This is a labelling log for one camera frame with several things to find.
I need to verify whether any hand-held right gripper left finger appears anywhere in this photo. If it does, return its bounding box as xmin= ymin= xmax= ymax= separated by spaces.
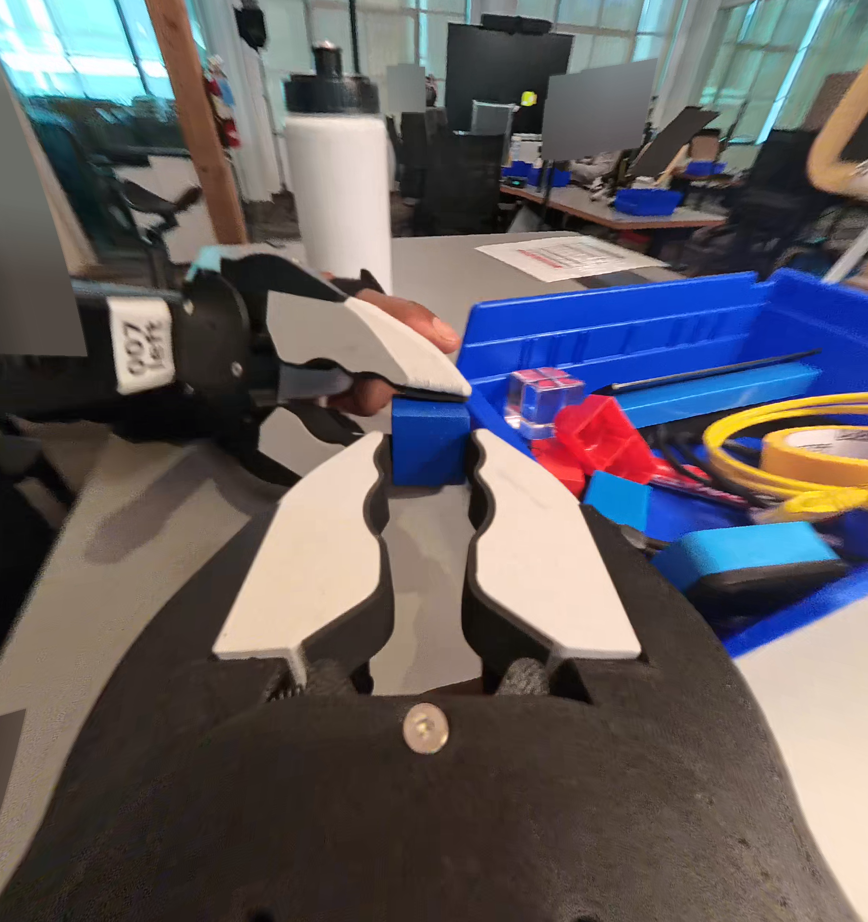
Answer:
xmin=211 ymin=431 xmax=395 ymax=684

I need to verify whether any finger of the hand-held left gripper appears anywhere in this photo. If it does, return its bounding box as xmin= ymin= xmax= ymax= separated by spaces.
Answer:
xmin=256 ymin=402 xmax=368 ymax=487
xmin=265 ymin=290 xmax=474 ymax=403

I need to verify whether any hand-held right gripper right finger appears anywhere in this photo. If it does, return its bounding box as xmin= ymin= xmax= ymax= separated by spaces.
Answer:
xmin=461 ymin=428 xmax=644 ymax=674

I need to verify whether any dark blue wooden block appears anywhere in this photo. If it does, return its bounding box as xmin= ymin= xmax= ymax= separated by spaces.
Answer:
xmin=389 ymin=398 xmax=474 ymax=488

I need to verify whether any large blue storage bin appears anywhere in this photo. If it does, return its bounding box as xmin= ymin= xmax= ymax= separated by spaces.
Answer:
xmin=455 ymin=267 xmax=868 ymax=658

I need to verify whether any yellow ethernet cable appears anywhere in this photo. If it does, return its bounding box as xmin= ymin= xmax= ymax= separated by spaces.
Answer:
xmin=700 ymin=391 xmax=868 ymax=524

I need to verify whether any yellow masking tape roll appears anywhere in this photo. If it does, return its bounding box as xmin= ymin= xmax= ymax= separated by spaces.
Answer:
xmin=760 ymin=424 xmax=868 ymax=488

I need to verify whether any person's left hand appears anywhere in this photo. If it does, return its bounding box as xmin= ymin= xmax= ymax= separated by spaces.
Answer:
xmin=320 ymin=272 xmax=464 ymax=419

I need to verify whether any small solid red block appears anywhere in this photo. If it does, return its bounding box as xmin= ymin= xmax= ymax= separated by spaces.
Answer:
xmin=529 ymin=438 xmax=587 ymax=499

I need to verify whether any white water bottle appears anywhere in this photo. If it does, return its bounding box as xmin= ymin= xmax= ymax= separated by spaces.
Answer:
xmin=282 ymin=42 xmax=396 ymax=291

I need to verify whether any hollow red plastic block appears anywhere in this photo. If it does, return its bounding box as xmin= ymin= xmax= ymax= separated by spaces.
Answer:
xmin=553 ymin=393 xmax=657 ymax=485

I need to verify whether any clear acrylic block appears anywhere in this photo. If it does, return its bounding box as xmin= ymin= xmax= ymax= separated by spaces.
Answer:
xmin=503 ymin=366 xmax=587 ymax=442

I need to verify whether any black office chair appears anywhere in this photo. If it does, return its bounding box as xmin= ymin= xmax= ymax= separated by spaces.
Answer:
xmin=411 ymin=108 xmax=510 ymax=237

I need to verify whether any blue whiteboard eraser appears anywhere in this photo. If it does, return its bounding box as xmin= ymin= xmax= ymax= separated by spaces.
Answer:
xmin=652 ymin=521 xmax=850 ymax=615

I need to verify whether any wooden beam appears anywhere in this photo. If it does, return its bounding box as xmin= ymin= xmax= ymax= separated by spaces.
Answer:
xmin=144 ymin=0 xmax=250 ymax=247

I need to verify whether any small blue bin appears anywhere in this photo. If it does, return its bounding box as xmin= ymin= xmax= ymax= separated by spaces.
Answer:
xmin=502 ymin=160 xmax=572 ymax=190
xmin=612 ymin=187 xmax=685 ymax=217

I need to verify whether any printed paper sheet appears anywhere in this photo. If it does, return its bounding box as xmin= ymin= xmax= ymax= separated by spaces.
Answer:
xmin=475 ymin=235 xmax=685 ymax=284

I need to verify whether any long light blue box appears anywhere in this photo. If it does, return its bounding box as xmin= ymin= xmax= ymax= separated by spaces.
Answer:
xmin=612 ymin=359 xmax=825 ymax=431

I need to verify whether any grey desk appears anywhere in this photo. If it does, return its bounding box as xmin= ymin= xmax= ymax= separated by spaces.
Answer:
xmin=499 ymin=183 xmax=728 ymax=233

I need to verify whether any black monitor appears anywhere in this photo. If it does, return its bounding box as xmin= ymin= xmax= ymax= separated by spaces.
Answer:
xmin=444 ymin=20 xmax=575 ymax=138

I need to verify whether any black wood-edged panel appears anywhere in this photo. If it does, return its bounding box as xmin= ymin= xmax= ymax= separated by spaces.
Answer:
xmin=807 ymin=20 xmax=868 ymax=204

